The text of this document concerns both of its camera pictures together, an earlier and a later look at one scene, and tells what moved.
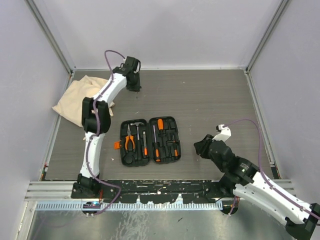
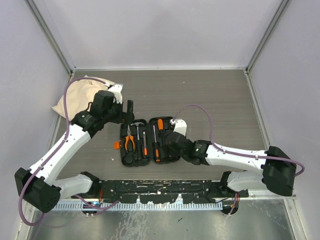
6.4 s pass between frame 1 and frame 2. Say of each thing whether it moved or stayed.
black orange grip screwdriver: stayed
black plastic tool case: stayed
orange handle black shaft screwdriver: stayed
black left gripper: moved
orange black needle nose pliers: stayed
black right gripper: moved
